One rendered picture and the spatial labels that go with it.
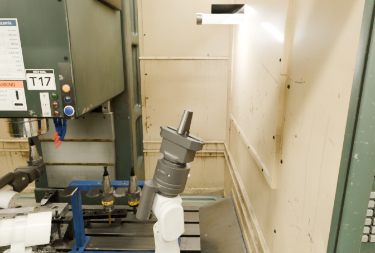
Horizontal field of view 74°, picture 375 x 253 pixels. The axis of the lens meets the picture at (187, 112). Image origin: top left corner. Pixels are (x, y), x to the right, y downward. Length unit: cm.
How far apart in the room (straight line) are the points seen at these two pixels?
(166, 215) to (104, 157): 113
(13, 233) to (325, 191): 64
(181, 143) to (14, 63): 67
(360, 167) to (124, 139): 140
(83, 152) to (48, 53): 92
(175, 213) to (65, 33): 67
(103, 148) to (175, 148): 112
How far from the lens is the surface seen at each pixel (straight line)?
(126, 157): 174
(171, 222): 68
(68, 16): 97
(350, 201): 54
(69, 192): 120
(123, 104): 163
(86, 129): 170
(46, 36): 99
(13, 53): 105
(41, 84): 102
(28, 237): 67
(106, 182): 111
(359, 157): 51
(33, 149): 135
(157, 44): 191
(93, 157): 176
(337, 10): 58
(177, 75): 191
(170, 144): 64
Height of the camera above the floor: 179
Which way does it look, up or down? 14 degrees down
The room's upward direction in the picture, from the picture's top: straight up
